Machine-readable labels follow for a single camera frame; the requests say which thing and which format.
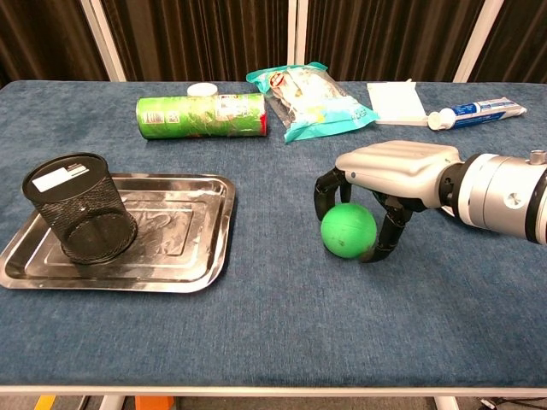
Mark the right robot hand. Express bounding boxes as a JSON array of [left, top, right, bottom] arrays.
[[314, 139, 465, 265]]

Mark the green ball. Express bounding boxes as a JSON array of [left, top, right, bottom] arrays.
[[320, 202, 378, 260]]

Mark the black mesh pen holder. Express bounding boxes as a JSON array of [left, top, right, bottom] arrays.
[[21, 152, 138, 266]]

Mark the flat white box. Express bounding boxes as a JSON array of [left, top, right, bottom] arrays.
[[366, 78, 428, 127]]

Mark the blue white toothpaste tube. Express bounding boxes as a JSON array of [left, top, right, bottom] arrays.
[[428, 96, 528, 132]]

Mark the teal snack bag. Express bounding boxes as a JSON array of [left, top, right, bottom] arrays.
[[245, 61, 380, 144]]

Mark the dark brown pleated curtain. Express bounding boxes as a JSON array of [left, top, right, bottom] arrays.
[[0, 0, 108, 83], [100, 0, 291, 82], [469, 0, 547, 85], [303, 0, 486, 82]]

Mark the blue table cloth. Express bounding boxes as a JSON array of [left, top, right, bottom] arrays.
[[0, 79, 547, 389]]

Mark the green chips can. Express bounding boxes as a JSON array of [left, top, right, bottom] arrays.
[[135, 92, 269, 141]]

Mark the rectangular steel tray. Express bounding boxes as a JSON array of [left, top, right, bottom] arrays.
[[0, 173, 237, 295]]

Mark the white partition post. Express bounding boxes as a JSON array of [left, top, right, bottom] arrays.
[[451, 0, 510, 84], [286, 0, 309, 82], [79, 0, 127, 83]]

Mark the white table frame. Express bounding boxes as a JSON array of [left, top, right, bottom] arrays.
[[0, 385, 547, 410]]

